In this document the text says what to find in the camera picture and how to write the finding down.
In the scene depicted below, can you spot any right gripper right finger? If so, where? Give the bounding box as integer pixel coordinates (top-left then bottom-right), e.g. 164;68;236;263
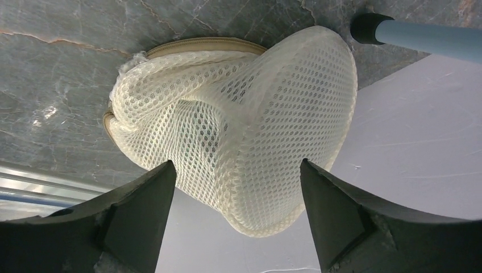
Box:
300;159;481;272

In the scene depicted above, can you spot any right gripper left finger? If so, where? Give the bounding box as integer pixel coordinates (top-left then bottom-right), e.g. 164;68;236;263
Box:
1;161;177;272

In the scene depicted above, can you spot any white round tub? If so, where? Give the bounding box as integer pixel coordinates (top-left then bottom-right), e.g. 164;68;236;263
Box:
103;26;358;238

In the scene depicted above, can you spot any blue tripod stand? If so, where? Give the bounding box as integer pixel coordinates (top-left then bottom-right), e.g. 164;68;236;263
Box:
350;13;481;64

